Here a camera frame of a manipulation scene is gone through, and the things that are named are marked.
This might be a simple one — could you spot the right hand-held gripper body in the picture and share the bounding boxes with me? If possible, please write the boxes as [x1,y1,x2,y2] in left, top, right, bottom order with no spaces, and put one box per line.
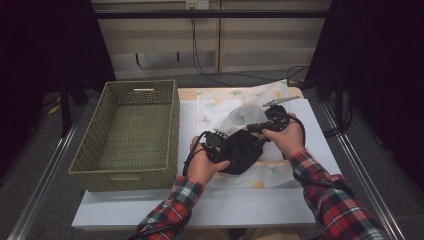
[262,95,302,133]

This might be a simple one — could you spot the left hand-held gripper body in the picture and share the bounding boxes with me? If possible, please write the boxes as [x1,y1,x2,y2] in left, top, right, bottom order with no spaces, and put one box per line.
[201,129,232,165]

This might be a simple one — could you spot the black garment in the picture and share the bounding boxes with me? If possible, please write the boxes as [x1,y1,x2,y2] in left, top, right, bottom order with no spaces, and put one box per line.
[213,129,268,176]

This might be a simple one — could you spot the white leaf-print mesh laundry bag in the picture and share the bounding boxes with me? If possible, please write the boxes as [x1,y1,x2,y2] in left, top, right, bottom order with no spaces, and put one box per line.
[194,79,301,189]

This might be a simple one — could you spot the green woven basket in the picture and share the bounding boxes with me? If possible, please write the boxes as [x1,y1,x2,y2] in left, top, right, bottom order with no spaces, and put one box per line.
[68,79,181,193]

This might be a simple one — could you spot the person's left hand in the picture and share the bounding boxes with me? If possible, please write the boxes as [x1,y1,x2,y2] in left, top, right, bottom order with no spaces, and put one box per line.
[186,135,231,187]

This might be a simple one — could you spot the person's right hand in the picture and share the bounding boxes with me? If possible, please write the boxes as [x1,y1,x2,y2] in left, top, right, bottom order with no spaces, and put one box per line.
[262,112,306,160]

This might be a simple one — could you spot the black metal stand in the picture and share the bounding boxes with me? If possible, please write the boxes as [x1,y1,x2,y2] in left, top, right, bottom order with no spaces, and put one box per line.
[301,0,354,138]
[59,74,91,138]

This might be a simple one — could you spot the person's beige trousers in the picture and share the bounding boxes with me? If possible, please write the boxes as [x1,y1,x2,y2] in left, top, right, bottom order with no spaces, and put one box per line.
[186,227,301,240]

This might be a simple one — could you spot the black curtain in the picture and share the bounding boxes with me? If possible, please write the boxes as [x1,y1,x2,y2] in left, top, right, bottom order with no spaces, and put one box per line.
[304,0,424,191]
[0,0,116,178]

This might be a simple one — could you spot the right hand-held gripper black cable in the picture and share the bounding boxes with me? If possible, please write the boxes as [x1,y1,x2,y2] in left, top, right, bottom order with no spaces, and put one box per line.
[283,111,307,148]

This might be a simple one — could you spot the hand-held gripper black cable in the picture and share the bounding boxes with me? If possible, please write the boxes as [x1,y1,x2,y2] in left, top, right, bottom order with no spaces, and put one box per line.
[126,130,209,240]
[283,111,307,148]

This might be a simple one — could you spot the left hand-held gripper black cable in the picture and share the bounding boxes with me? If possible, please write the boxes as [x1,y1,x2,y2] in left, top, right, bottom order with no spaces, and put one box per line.
[126,130,209,240]

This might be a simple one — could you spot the black wall cable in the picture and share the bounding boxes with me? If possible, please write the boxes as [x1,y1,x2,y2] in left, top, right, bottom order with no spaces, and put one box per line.
[190,8,309,88]

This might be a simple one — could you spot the aluminium floor rail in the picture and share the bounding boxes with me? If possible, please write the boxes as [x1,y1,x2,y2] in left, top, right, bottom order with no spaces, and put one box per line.
[320,99,408,240]
[6,108,86,240]

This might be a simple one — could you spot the metal wall handle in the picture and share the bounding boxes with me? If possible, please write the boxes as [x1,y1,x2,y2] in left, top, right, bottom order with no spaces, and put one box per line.
[134,51,181,68]

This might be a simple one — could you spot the white wall socket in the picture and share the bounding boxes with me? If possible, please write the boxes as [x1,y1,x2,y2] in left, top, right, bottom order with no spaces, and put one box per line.
[185,0,210,10]

